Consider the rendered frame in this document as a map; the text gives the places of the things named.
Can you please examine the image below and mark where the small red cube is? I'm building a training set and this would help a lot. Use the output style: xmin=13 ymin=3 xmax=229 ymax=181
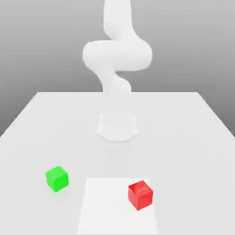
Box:
xmin=128 ymin=179 xmax=154 ymax=211

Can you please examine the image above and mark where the small green cube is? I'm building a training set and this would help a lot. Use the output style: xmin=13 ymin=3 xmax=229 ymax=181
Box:
xmin=45 ymin=165 xmax=69 ymax=193

